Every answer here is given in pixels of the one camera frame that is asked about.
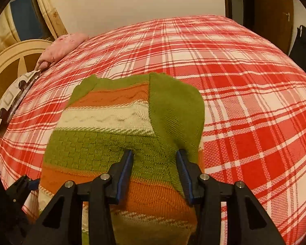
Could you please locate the pink pillow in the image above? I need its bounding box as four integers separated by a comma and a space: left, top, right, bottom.
37, 33, 89, 71

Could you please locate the green knit sweater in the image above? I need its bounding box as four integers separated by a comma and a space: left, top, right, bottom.
38, 72, 206, 245

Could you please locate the beige patterned curtain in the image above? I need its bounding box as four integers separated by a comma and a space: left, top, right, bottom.
0, 0, 19, 62
32, 0, 68, 40

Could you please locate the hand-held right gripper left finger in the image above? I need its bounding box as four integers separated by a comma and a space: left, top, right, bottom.
23, 149, 134, 245

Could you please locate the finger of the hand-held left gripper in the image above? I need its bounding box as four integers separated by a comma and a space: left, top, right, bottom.
6, 175, 40, 205

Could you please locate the brown wooden door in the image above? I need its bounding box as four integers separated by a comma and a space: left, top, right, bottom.
252, 0, 294, 55

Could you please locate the red plaid bed sheet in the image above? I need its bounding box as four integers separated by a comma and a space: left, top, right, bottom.
0, 15, 306, 245

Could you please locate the white patterned pillow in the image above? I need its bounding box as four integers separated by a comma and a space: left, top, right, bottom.
0, 70, 42, 136

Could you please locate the black bag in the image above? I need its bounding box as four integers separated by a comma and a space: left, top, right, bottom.
290, 25, 306, 75

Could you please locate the cream wooden headboard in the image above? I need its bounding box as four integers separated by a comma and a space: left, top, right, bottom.
0, 39, 54, 109

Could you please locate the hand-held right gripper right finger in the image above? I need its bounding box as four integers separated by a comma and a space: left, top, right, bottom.
175, 149, 287, 245

